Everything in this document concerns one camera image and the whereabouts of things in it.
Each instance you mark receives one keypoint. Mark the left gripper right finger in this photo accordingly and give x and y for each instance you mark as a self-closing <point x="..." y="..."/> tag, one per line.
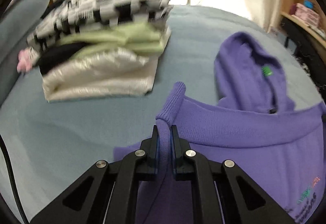
<point x="222" y="192"/>

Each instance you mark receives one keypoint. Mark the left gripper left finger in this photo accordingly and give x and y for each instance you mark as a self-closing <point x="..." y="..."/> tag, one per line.
<point x="106" y="192"/>

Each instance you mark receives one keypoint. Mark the purple hoodie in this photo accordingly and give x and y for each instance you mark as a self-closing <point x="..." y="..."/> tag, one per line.
<point x="254" y="124"/>

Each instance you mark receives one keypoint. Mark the light blue fleece blanket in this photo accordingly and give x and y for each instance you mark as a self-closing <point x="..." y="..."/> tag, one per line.
<point x="52" y="144"/>

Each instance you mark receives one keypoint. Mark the cream folded garment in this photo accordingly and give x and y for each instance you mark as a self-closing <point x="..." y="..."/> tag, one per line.
<point x="117" y="72"/>

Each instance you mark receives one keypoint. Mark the black folded garment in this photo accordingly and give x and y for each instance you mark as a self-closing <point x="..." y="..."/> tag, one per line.
<point x="56" y="55"/>

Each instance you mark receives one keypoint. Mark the pink small plush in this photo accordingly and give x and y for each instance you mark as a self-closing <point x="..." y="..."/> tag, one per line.
<point x="27" y="59"/>

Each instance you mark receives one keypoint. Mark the light green folded garment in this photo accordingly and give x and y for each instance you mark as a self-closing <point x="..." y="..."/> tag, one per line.
<point x="141" y="38"/>

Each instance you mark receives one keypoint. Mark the black white patterned garment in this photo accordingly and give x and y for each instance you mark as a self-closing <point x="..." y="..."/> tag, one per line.
<point x="78" y="16"/>

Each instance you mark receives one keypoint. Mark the grey blue pillow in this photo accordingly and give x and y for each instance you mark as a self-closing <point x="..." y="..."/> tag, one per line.
<point x="18" y="21"/>

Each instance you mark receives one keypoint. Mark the pink boxes stack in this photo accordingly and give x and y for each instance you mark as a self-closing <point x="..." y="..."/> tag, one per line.
<point x="306" y="14"/>

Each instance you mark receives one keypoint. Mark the wooden wall shelf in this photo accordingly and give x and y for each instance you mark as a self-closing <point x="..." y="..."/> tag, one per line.
<point x="318" y="33"/>

